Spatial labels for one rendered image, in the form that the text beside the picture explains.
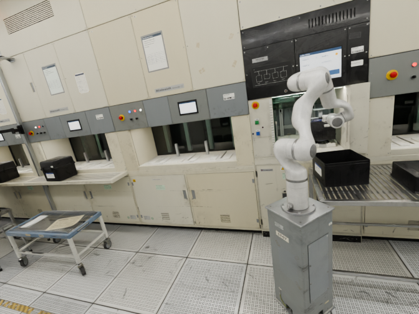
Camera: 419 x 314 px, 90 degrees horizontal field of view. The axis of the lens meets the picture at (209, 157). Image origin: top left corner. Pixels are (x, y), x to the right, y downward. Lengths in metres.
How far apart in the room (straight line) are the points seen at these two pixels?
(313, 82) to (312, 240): 0.86
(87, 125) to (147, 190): 1.04
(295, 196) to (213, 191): 1.13
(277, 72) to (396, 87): 0.83
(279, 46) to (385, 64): 0.74
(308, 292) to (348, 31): 1.76
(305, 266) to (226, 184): 1.08
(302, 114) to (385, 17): 1.03
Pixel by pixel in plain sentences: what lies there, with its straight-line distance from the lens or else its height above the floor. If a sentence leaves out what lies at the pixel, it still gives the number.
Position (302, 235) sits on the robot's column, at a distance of 1.31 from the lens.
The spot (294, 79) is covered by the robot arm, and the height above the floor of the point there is 1.50.
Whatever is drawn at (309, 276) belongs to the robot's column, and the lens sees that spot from 1.52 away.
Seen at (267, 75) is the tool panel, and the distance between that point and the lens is 1.92.
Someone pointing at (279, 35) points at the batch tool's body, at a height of 1.85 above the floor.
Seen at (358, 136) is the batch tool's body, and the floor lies 1.01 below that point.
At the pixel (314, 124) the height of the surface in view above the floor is 1.09.
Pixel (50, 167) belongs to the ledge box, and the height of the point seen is 1.00.
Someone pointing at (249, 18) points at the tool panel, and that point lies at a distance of 2.01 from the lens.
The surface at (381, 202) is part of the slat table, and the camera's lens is 1.56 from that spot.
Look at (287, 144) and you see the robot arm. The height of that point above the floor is 1.16.
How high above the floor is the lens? 1.47
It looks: 15 degrees down
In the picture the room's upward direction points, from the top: 9 degrees counter-clockwise
